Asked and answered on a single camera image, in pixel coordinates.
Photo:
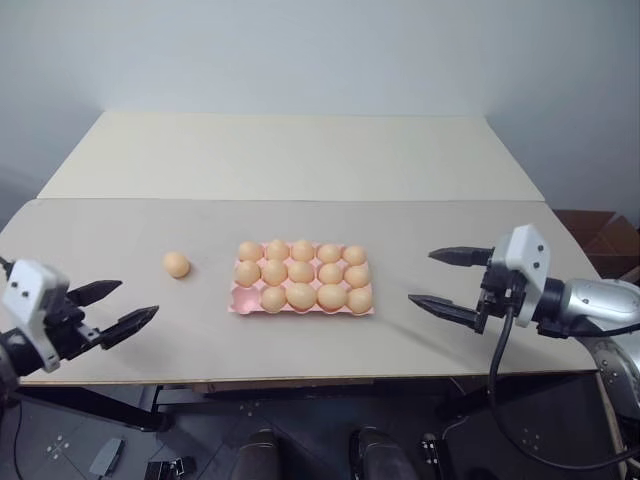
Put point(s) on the small black floor device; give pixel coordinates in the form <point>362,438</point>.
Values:
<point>167,469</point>

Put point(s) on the dark rounded shape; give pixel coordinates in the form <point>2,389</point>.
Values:
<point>377,452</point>
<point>257,455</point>

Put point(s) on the grey flat plate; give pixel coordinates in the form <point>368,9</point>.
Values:
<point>107,456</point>

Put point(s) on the tan egg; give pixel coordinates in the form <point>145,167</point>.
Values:
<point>359,300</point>
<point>303,250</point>
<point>354,255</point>
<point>274,272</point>
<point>247,273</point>
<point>176,264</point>
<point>330,273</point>
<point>332,296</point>
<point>273,299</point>
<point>300,272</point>
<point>329,253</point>
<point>356,275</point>
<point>301,295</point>
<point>249,250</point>
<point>277,249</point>

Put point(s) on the black upright post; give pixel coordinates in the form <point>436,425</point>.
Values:
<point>430,457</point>

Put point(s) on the pink egg tray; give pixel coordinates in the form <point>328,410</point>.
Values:
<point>245,301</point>

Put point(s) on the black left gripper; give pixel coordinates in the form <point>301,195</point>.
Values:
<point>67,330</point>

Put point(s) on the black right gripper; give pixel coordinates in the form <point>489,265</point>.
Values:
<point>500,292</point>

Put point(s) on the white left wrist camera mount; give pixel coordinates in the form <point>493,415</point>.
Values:
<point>30,290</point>

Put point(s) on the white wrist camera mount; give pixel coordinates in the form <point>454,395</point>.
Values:
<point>30,290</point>
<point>522,255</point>

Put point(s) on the brown cardboard box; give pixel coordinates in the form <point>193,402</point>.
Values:
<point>595,240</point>

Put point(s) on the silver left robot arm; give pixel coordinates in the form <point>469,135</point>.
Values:
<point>20,350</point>

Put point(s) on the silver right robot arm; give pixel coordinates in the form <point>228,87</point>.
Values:
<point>590,300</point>

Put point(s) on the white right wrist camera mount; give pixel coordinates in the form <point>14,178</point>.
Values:
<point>522,255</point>

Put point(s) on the black table frame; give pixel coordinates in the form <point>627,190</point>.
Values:
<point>100,405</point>

